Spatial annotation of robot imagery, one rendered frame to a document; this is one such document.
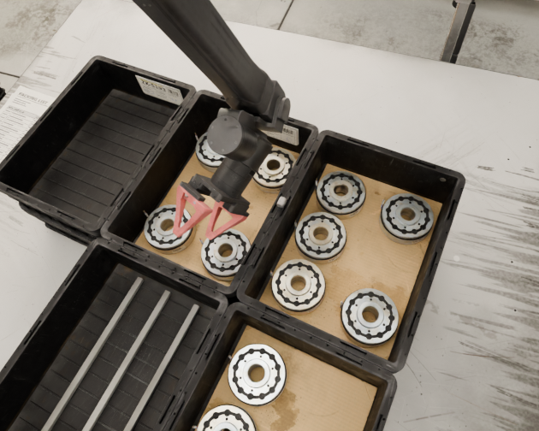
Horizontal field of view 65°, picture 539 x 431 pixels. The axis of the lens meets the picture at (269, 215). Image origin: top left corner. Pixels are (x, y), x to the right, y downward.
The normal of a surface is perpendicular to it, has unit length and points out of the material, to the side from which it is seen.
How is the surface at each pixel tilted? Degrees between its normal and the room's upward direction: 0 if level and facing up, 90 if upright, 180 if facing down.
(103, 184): 0
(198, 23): 82
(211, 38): 82
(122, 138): 0
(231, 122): 28
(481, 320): 0
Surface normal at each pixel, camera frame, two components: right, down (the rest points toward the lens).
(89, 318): -0.08, -0.44
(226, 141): -0.36, -0.06
